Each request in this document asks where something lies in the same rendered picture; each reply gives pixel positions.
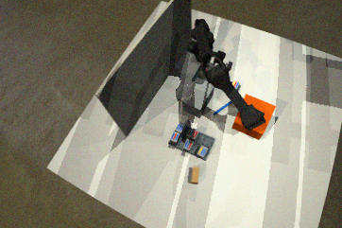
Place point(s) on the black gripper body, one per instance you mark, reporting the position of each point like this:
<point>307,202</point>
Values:
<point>193,47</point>

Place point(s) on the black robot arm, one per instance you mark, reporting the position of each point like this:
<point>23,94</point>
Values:
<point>219,76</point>

